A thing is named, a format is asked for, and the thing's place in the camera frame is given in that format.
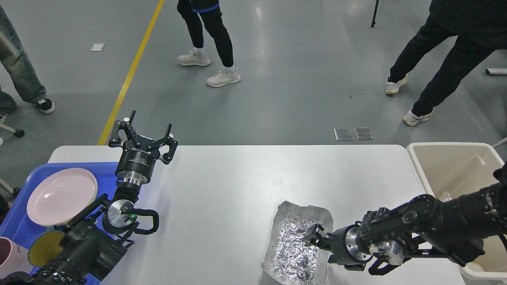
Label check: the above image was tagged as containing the person in black tracksuit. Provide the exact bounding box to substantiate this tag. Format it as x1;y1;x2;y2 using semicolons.
385;0;507;126

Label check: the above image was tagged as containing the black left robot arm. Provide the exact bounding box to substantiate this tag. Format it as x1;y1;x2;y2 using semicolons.
1;111;179;285

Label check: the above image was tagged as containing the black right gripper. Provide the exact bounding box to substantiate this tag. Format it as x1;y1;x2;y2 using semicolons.
303;224;373;271

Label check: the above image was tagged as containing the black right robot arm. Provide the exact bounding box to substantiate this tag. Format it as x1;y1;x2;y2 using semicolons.
303;166;507;276

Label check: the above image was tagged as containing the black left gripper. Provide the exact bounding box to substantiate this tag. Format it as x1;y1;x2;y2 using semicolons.
109;110;179;185

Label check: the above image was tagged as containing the pink mug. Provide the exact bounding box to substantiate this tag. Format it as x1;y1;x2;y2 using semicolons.
0;237;33;278

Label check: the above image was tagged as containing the metal floor plate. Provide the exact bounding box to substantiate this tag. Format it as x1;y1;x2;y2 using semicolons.
334;128;354;141
354;127;374;141

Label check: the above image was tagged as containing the beige plastic bin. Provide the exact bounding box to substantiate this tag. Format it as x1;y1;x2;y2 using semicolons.
407;142;507;285

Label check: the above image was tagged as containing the blue plastic tray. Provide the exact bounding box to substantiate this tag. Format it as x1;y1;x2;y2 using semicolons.
1;162;133;285

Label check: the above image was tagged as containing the pink plate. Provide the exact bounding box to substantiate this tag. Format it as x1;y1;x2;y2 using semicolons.
27;168;98;227

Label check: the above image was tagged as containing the person in olive trousers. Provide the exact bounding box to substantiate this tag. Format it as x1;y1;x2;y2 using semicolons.
0;8;55;114

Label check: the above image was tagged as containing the person in white sneakers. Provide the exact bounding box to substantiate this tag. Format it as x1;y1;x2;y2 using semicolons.
176;0;242;88

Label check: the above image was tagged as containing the blue-grey mug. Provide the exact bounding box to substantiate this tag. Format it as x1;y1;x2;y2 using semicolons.
28;230;65;267

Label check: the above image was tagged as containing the aluminium foil tray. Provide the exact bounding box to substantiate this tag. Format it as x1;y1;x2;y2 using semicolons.
261;201;333;285

